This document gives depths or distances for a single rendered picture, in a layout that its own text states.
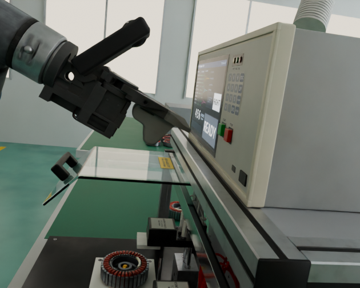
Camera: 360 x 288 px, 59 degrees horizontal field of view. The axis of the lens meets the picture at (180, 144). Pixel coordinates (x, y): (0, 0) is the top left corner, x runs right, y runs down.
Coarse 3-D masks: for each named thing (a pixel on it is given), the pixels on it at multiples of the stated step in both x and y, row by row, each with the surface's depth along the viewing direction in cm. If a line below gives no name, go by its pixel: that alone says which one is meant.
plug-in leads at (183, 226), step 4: (192, 196) 76; (192, 200) 74; (196, 204) 73; (200, 204) 76; (200, 208) 74; (180, 220) 77; (184, 220) 74; (204, 220) 76; (180, 224) 74; (184, 224) 72; (204, 224) 77; (180, 228) 74; (184, 228) 72; (204, 228) 76; (180, 232) 74; (184, 232) 72; (184, 236) 72
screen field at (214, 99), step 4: (208, 92) 61; (212, 92) 58; (208, 96) 61; (212, 96) 58; (216, 96) 55; (220, 96) 52; (208, 100) 61; (212, 100) 58; (216, 100) 55; (220, 100) 52; (208, 104) 60; (212, 104) 57; (216, 104) 55; (212, 108) 57; (216, 108) 54
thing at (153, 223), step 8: (152, 224) 72; (160, 224) 73; (168, 224) 73; (152, 232) 70; (160, 232) 70; (168, 232) 71; (176, 232) 71; (144, 240) 73; (152, 240) 70; (160, 240) 71; (168, 240) 71; (176, 240) 71; (184, 240) 72; (144, 248) 71; (152, 248) 71; (160, 248) 72; (184, 248) 78; (184, 256) 78
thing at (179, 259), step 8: (176, 256) 78; (192, 256) 79; (176, 264) 75; (184, 264) 75; (192, 264) 76; (176, 272) 74; (184, 272) 73; (192, 272) 73; (176, 280) 74; (184, 280) 73; (192, 280) 74
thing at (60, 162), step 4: (68, 152) 71; (64, 156) 67; (68, 156) 69; (72, 156) 71; (60, 160) 64; (64, 160) 66; (68, 160) 70; (72, 160) 71; (76, 160) 72; (56, 164) 61; (60, 164) 62; (68, 164) 71; (72, 164) 71; (76, 164) 71; (52, 168) 61; (56, 168) 61; (60, 168) 62; (64, 168) 63; (56, 172) 62; (60, 172) 62; (64, 172) 62; (68, 172) 63; (60, 176) 62; (64, 176) 62; (68, 176) 62; (64, 180) 62
